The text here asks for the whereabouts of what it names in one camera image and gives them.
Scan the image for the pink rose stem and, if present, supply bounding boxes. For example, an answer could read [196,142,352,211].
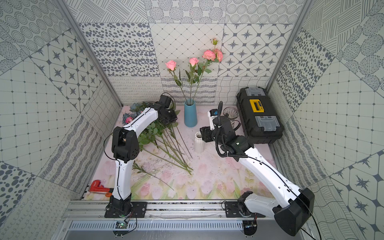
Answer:
[187,58,199,106]
[165,60,187,101]

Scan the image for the pink peony flower stem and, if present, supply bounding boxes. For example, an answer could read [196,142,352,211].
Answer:
[192,38,224,100]

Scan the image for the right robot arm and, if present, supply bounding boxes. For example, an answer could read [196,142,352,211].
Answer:
[200,115,315,236]

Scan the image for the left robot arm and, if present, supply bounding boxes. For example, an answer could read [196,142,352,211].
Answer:
[109,94,177,216]

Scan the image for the clear glass vase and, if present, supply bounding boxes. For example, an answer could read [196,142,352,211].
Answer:
[223,107,240,120]

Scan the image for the blue cylindrical vase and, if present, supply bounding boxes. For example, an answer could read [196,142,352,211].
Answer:
[184,99,198,128]

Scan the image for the bunch of artificial flowers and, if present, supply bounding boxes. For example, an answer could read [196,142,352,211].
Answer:
[126,102,193,174]

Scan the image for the white ribbed vase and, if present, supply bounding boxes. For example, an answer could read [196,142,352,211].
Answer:
[194,132,205,154]

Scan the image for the black toolbox yellow latch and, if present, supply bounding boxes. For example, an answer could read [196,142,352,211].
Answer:
[236,87,284,144]

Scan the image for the red pipe wrench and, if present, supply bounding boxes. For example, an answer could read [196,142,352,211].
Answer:
[89,180,113,198]

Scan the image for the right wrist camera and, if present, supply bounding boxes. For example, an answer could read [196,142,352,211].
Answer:
[207,109,218,131]

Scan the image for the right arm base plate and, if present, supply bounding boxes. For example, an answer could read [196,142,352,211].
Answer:
[221,201,266,218]

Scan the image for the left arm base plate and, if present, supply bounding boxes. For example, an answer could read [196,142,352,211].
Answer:
[104,202,148,218]

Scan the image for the aluminium rail frame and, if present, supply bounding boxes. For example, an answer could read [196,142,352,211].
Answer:
[63,199,277,220]

